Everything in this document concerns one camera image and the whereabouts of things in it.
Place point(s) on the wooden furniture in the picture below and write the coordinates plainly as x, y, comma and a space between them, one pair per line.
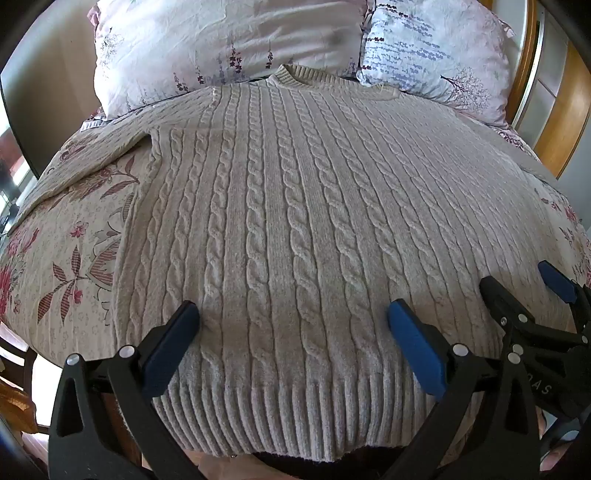
18, 397

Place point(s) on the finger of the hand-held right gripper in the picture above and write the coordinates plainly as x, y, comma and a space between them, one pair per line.
558, 281
503, 304

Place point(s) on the blue print pillow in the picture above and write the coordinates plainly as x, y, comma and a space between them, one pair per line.
429, 50

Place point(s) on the floral bedspread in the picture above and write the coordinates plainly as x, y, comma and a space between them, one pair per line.
69, 258

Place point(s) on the wooden headboard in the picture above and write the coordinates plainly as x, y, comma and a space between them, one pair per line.
568, 115

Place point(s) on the pink floral pillow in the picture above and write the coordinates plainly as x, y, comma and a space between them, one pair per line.
184, 37

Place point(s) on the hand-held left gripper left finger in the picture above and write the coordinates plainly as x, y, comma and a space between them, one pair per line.
173, 341

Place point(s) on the dark panel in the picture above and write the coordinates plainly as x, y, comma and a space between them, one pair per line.
41, 115

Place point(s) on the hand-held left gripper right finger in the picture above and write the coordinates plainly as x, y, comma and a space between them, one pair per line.
415, 346

